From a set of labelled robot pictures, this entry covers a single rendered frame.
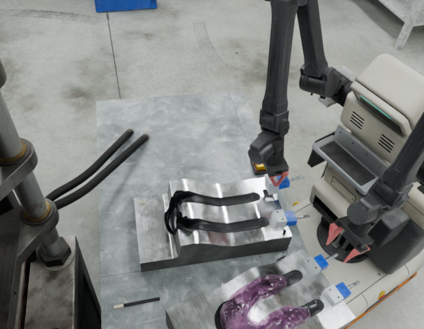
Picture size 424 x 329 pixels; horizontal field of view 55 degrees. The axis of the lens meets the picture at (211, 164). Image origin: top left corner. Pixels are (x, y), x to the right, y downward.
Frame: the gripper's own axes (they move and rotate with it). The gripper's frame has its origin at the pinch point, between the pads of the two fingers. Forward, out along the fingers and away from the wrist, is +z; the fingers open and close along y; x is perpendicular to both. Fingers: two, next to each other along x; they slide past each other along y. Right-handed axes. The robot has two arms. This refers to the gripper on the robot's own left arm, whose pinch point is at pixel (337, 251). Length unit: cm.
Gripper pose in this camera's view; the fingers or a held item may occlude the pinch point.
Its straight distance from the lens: 126.2
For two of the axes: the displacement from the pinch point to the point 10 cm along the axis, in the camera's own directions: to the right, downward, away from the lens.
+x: 7.1, -0.4, 7.0
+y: 5.6, 6.4, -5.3
